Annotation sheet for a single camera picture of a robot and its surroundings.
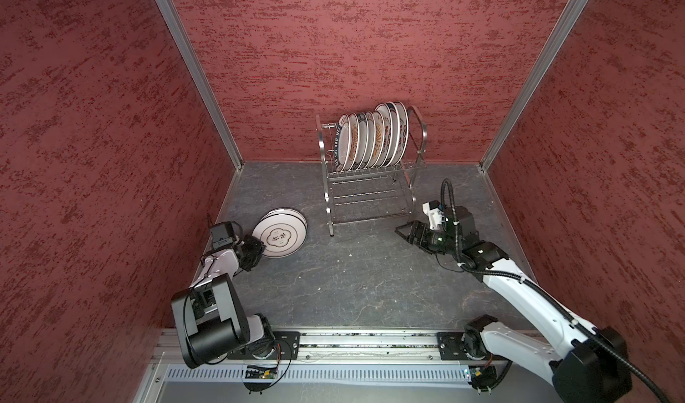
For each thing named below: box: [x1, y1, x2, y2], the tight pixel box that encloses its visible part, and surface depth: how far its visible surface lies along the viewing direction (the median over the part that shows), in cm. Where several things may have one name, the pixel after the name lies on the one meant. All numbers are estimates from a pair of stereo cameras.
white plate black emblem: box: [251, 207, 308, 259], surface depth 99 cm
